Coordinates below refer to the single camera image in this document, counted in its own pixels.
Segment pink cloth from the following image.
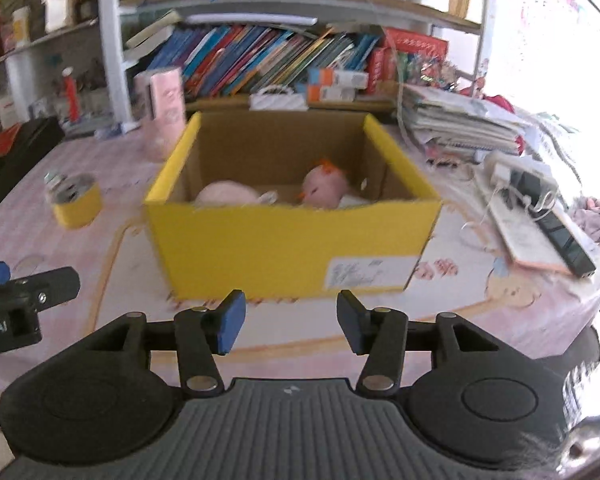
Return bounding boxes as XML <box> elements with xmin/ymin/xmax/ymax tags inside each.
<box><xmin>570</xmin><ymin>195</ymin><xmax>600</xmax><ymax>241</ymax></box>

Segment red thick books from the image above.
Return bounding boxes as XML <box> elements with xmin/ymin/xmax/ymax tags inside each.
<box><xmin>367</xmin><ymin>47</ymin><xmax>396</xmax><ymax>88</ymax></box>

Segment pink pig plush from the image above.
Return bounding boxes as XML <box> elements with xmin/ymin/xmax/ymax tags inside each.
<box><xmin>195</xmin><ymin>182</ymin><xmax>278</xmax><ymax>206</ymax></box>

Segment white quilted purse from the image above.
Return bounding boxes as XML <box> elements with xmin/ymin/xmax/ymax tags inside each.
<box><xmin>249</xmin><ymin>86</ymin><xmax>309</xmax><ymax>111</ymax></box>

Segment black case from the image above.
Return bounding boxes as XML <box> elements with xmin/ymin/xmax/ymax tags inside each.
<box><xmin>0</xmin><ymin>117</ymin><xmax>66</xmax><ymax>221</ymax></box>

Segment stack of papers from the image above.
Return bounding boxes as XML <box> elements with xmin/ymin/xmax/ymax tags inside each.
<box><xmin>402</xmin><ymin>85</ymin><xmax>531</xmax><ymax>161</ymax></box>

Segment orange white carton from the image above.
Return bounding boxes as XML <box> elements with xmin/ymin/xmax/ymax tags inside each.
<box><xmin>307</xmin><ymin>85</ymin><xmax>356</xmax><ymax>102</ymax></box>
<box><xmin>307</xmin><ymin>68</ymin><xmax>370</xmax><ymax>88</ymax></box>

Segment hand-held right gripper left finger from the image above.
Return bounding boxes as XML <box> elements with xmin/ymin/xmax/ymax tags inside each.
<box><xmin>87</xmin><ymin>289</ymin><xmax>248</xmax><ymax>395</ymax></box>

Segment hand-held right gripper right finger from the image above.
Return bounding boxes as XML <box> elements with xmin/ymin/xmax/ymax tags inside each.
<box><xmin>336</xmin><ymin>289</ymin><xmax>509</xmax><ymax>394</ymax></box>

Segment white power strip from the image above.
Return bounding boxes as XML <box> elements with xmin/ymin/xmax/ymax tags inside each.
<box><xmin>482</xmin><ymin>150</ymin><xmax>558</xmax><ymax>196</ymax></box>

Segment black phone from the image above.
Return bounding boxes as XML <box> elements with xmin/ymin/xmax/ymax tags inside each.
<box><xmin>532</xmin><ymin>205</ymin><xmax>597</xmax><ymax>277</ymax></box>

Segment row of leaning books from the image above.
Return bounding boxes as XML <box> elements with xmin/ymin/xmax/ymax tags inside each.
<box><xmin>145</xmin><ymin>25</ymin><xmax>381</xmax><ymax>98</ymax></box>

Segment white cable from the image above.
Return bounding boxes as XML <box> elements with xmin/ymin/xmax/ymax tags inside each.
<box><xmin>365</xmin><ymin>0</ymin><xmax>412</xmax><ymax>131</ymax></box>

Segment small spray bottle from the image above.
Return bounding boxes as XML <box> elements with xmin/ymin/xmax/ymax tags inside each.
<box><xmin>94</xmin><ymin>121</ymin><xmax>141</xmax><ymax>138</ymax></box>

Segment pink humidifier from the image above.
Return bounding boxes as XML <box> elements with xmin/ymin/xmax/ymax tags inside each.
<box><xmin>132</xmin><ymin>67</ymin><xmax>187</xmax><ymax>161</ymax></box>

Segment colourful printed box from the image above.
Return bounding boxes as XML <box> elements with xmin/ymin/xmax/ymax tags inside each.
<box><xmin>397</xmin><ymin>55</ymin><xmax>456</xmax><ymax>88</ymax></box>

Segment cream hardcover book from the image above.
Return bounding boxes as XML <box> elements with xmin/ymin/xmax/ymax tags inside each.
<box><xmin>122</xmin><ymin>10</ymin><xmax>181</xmax><ymax>61</ymax></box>

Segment yellow tape roll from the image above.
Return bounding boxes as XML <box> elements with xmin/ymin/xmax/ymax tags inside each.
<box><xmin>50</xmin><ymin>172</ymin><xmax>103</xmax><ymax>231</ymax></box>

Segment pink doll with orange hair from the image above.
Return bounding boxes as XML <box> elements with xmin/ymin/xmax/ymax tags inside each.
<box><xmin>295</xmin><ymin>157</ymin><xmax>351</xmax><ymax>209</ymax></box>

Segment red flat box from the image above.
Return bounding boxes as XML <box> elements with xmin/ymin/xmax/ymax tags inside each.
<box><xmin>385</xmin><ymin>30</ymin><xmax>450</xmax><ymax>56</ymax></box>

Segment small white green box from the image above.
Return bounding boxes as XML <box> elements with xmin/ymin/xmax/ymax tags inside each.
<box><xmin>44</xmin><ymin>171</ymin><xmax>71</xmax><ymax>196</ymax></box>

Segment white flat board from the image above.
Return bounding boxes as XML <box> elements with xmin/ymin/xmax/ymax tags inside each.
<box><xmin>185</xmin><ymin>12</ymin><xmax>318</xmax><ymax>27</ymax></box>

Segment yellow cardboard box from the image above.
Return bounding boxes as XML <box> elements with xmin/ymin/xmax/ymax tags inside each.
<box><xmin>145</xmin><ymin>111</ymin><xmax>443</xmax><ymax>302</ymax></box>

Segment white bookshelf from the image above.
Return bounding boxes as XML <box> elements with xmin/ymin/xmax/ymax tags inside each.
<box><xmin>97</xmin><ymin>0</ymin><xmax>496</xmax><ymax>126</ymax></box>

